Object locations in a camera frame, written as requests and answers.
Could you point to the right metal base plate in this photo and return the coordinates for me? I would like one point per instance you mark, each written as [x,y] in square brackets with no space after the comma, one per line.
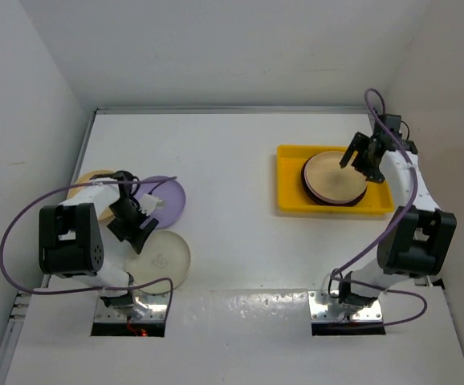
[325,309]

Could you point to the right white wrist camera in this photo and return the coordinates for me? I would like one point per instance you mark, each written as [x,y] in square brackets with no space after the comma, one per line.
[392,122]

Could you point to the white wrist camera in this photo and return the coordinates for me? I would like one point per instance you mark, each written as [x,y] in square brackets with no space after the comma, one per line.
[392,122]
[149,203]

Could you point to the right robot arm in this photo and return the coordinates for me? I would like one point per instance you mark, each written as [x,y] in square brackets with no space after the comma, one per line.
[418,237]

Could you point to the purple plate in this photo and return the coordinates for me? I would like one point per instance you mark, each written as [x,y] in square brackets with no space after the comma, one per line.
[170,192]

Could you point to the cream white plate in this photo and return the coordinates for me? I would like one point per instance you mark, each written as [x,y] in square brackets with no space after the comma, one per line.
[165,255]

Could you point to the metal rimmed plate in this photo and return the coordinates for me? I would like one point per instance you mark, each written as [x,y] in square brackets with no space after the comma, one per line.
[308,196]

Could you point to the pink plate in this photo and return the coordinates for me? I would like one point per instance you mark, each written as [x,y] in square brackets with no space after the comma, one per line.
[336,200]

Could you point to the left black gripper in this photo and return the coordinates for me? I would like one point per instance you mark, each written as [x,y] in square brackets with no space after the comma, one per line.
[137,236]

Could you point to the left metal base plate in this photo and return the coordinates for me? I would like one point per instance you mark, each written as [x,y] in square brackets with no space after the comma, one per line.
[151,309]

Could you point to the tan plate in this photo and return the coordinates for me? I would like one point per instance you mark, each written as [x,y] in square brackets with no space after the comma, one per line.
[107,213]
[332,176]

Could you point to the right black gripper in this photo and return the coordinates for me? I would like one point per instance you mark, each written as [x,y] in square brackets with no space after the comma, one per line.
[360,143]

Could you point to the yellow plastic bin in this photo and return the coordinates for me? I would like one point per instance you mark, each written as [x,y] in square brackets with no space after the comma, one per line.
[292,198]

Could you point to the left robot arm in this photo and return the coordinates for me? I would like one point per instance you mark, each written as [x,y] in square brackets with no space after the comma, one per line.
[70,242]

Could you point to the metal base plate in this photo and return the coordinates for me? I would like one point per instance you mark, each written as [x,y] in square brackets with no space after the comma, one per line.
[325,309]
[151,309]

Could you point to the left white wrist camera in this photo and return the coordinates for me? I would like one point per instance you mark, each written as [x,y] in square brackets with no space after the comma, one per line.
[149,203]

